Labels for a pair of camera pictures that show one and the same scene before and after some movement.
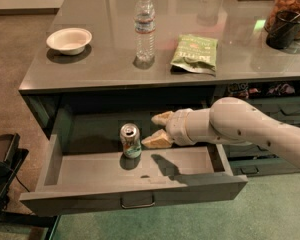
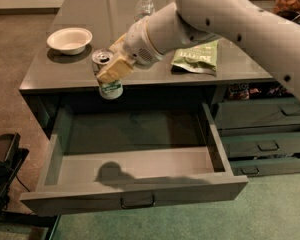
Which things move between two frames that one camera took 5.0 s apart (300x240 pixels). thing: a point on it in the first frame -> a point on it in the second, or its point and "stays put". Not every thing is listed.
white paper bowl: (70, 41) stays put
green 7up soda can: (131, 141) -> (107, 89)
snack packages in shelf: (244, 90) stays put
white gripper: (178, 127) -> (137, 43)
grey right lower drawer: (261, 167) stays put
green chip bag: (196, 54) stays put
